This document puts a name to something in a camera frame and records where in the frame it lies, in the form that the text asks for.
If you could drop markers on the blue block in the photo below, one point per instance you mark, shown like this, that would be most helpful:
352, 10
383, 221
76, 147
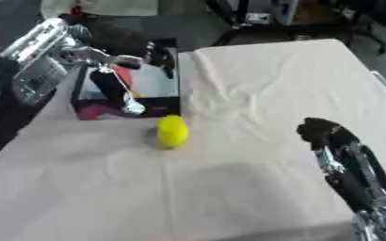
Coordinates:
91, 91

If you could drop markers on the yellow cylinder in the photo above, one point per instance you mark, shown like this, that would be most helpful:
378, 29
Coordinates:
172, 131

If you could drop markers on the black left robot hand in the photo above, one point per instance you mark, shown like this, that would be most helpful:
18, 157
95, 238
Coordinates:
118, 40

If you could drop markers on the black box with white inside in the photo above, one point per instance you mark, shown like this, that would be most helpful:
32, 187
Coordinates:
158, 103

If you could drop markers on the black tripod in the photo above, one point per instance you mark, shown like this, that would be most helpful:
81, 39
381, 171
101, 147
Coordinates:
236, 19

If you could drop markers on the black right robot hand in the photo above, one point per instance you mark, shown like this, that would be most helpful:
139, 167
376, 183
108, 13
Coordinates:
347, 175

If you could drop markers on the red block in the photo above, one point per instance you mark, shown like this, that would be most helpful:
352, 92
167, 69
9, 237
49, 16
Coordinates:
126, 77

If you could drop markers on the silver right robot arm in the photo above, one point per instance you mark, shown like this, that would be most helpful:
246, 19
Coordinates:
382, 226

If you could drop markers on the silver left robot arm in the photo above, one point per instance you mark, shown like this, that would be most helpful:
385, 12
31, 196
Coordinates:
40, 64

